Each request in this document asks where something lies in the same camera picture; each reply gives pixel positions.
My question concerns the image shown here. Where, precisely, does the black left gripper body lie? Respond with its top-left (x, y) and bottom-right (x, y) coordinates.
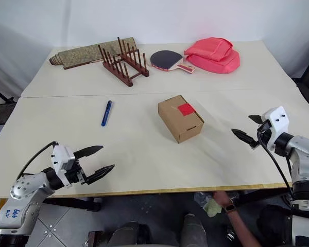
top-left (64, 160), bottom-right (90, 185)

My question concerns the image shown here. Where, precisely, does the pink fabric bag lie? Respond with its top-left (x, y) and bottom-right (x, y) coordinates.
top-left (183, 37), bottom-right (241, 75)

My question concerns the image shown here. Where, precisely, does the person's bare hand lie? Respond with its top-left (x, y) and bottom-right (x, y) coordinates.
top-left (213, 191), bottom-right (231, 208)

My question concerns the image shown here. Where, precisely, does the dark rounded shape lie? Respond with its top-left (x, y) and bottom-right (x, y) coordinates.
top-left (181, 213), bottom-right (207, 247)
top-left (111, 221), bottom-right (146, 247)

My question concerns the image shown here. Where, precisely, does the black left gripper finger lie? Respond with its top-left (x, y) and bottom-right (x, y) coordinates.
top-left (81, 164), bottom-right (116, 185)
top-left (73, 145), bottom-right (104, 160)

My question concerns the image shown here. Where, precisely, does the black red table tennis paddle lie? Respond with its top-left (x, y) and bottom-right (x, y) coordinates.
top-left (150, 50), bottom-right (196, 75)

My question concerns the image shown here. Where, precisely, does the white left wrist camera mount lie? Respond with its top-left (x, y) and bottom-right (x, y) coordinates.
top-left (50, 145), bottom-right (76, 186)

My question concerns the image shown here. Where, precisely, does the black table leg bar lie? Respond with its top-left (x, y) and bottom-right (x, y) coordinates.
top-left (43, 197), bottom-right (102, 212)

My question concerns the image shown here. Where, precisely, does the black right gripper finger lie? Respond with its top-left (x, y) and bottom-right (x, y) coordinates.
top-left (231, 128), bottom-right (256, 146)
top-left (248, 115), bottom-right (266, 126)

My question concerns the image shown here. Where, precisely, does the clear plastic bag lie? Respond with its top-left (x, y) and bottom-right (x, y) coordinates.
top-left (194, 191), bottom-right (217, 209)

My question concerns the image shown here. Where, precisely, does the blue pen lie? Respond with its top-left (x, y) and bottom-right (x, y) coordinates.
top-left (100, 100), bottom-right (113, 127)

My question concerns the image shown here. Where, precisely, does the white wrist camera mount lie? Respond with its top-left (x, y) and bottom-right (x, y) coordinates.
top-left (261, 106), bottom-right (290, 151)
top-left (50, 145), bottom-right (76, 186)

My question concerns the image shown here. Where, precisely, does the red tape square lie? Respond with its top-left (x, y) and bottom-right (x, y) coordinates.
top-left (177, 103), bottom-right (194, 116)

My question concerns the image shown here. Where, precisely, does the pale green cloth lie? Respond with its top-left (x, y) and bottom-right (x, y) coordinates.
top-left (204, 199), bottom-right (222, 217)

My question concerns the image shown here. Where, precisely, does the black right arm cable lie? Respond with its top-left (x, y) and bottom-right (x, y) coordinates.
top-left (256, 128), bottom-right (294, 199)

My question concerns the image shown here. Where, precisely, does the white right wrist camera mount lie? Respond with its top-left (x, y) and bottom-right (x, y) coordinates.
top-left (261, 106), bottom-right (290, 151)

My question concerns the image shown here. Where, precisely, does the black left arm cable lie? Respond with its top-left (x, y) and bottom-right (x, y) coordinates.
top-left (16, 140), bottom-right (59, 181)

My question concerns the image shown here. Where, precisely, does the dark wooden dish rack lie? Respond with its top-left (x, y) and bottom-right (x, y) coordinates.
top-left (97, 37), bottom-right (150, 87)

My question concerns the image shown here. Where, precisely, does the black floor stand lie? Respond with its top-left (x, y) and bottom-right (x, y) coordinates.
top-left (0, 79), bottom-right (18, 127)

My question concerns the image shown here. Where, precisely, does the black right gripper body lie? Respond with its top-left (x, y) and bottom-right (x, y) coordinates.
top-left (250, 119), bottom-right (273, 150)

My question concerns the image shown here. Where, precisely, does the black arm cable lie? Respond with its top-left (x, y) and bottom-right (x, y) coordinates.
top-left (16, 140), bottom-right (59, 181)
top-left (256, 128), bottom-right (294, 199)

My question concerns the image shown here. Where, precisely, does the rolled olive patterned mat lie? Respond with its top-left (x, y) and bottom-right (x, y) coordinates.
top-left (49, 37), bottom-right (138, 70)

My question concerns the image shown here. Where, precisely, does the brown cardboard box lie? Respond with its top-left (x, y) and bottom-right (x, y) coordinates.
top-left (158, 94), bottom-right (205, 144)

